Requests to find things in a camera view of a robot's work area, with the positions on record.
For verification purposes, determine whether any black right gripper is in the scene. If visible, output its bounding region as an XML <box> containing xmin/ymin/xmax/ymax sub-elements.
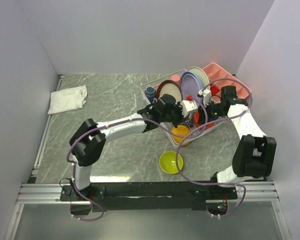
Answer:
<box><xmin>197</xmin><ymin>99</ymin><xmax>226</xmax><ymax>127</ymax></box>

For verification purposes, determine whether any red-orange bowl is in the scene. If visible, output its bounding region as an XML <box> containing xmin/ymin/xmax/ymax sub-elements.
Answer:
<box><xmin>193</xmin><ymin>111</ymin><xmax>213</xmax><ymax>127</ymax></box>

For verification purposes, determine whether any red white patterned bowl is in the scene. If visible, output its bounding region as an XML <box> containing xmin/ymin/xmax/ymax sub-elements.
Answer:
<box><xmin>180</xmin><ymin>118</ymin><xmax>193</xmax><ymax>128</ymax></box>

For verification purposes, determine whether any orange-yellow bowl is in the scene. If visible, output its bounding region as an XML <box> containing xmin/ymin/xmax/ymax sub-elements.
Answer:
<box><xmin>171</xmin><ymin>125</ymin><xmax>191</xmax><ymax>146</ymax></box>

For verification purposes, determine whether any white wire dish rack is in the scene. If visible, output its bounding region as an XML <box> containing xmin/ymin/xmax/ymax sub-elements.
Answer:
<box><xmin>140</xmin><ymin>68</ymin><xmax>222</xmax><ymax>150</ymax></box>

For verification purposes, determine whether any dark red rimmed plate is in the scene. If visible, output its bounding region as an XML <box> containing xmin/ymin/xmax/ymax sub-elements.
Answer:
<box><xmin>156</xmin><ymin>80</ymin><xmax>183</xmax><ymax>102</ymax></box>

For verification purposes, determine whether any dark blue ceramic mug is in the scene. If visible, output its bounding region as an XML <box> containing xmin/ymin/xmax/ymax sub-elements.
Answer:
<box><xmin>144</xmin><ymin>87</ymin><xmax>156</xmax><ymax>103</ymax></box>

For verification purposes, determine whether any lavender plate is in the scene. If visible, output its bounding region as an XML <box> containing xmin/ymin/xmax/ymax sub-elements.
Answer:
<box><xmin>180</xmin><ymin>74</ymin><xmax>201</xmax><ymax>102</ymax></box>

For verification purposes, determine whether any pink plastic cup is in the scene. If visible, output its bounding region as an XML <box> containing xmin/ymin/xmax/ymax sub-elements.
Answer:
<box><xmin>170</xmin><ymin>74</ymin><xmax>181</xmax><ymax>85</ymax></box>

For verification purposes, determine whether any cream and blue plate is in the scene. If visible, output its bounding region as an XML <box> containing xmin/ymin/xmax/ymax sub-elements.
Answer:
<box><xmin>188</xmin><ymin>66</ymin><xmax>210</xmax><ymax>89</ymax></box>

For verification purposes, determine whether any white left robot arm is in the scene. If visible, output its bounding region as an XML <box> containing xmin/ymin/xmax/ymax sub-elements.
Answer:
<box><xmin>66</xmin><ymin>94</ymin><xmax>190</xmax><ymax>201</ymax></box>

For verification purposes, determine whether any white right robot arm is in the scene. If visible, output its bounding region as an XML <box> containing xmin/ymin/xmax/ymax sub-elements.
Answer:
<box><xmin>205</xmin><ymin>85</ymin><xmax>277</xmax><ymax>199</ymax></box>

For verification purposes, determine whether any pink compartment organizer tray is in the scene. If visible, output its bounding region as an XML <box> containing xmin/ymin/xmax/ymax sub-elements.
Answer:
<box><xmin>203</xmin><ymin>63</ymin><xmax>249</xmax><ymax>103</ymax></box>

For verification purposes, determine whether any lime green bowl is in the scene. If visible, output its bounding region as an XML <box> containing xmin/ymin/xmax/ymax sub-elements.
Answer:
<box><xmin>159</xmin><ymin>151</ymin><xmax>179</xmax><ymax>175</ymax></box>

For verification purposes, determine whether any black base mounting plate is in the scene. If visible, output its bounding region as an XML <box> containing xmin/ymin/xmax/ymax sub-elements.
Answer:
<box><xmin>60</xmin><ymin>181</ymin><xmax>238</xmax><ymax>215</ymax></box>

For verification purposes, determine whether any white folded cloth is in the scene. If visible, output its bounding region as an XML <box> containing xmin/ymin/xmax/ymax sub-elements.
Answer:
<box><xmin>47</xmin><ymin>85</ymin><xmax>88</xmax><ymax>115</ymax></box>

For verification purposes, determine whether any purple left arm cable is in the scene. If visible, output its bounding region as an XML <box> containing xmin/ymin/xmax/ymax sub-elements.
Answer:
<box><xmin>66</xmin><ymin>101</ymin><xmax>209</xmax><ymax>221</ymax></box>

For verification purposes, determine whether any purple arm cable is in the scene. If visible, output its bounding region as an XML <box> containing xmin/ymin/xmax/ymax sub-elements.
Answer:
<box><xmin>175</xmin><ymin>77</ymin><xmax>254</xmax><ymax>218</ymax></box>
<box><xmin>66</xmin><ymin>101</ymin><xmax>209</xmax><ymax>221</ymax></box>

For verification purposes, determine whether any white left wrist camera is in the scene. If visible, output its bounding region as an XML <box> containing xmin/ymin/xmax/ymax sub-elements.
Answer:
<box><xmin>180</xmin><ymin>95</ymin><xmax>198</xmax><ymax>118</ymax></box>

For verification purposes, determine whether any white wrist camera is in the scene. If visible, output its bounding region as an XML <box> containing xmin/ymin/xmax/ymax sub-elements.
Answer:
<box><xmin>180</xmin><ymin>95</ymin><xmax>198</xmax><ymax>118</ymax></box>
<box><xmin>197</xmin><ymin>89</ymin><xmax>212</xmax><ymax>107</ymax></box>

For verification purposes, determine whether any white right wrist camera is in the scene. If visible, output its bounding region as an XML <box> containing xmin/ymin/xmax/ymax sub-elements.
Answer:
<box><xmin>197</xmin><ymin>89</ymin><xmax>212</xmax><ymax>107</ymax></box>

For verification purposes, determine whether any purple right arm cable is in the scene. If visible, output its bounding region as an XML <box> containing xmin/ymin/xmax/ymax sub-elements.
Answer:
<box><xmin>175</xmin><ymin>77</ymin><xmax>254</xmax><ymax>218</ymax></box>

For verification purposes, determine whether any aluminium rail frame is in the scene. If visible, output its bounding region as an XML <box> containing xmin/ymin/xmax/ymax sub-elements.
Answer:
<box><xmin>5</xmin><ymin>73</ymin><xmax>292</xmax><ymax>240</ymax></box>

